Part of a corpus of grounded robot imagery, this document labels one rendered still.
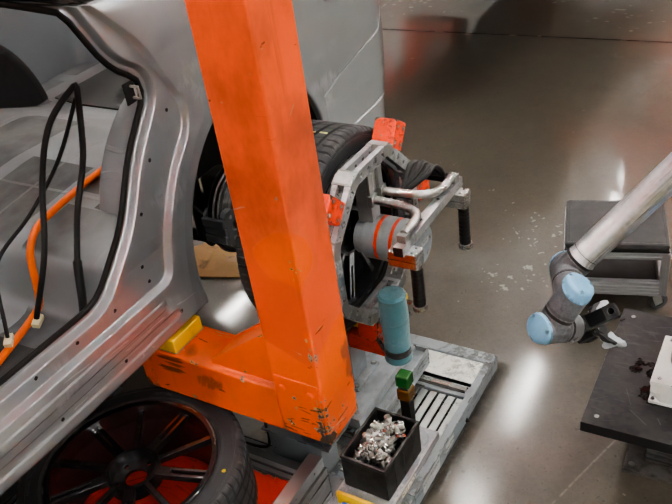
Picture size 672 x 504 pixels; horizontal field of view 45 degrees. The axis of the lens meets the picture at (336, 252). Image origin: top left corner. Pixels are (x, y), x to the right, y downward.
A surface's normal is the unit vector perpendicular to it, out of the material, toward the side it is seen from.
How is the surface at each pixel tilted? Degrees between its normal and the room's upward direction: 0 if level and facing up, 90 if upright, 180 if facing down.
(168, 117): 90
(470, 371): 0
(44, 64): 90
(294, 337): 90
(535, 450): 0
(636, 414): 0
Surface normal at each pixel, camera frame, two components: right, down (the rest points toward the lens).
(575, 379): -0.13, -0.83
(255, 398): -0.49, 0.54
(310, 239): 0.86, 0.18
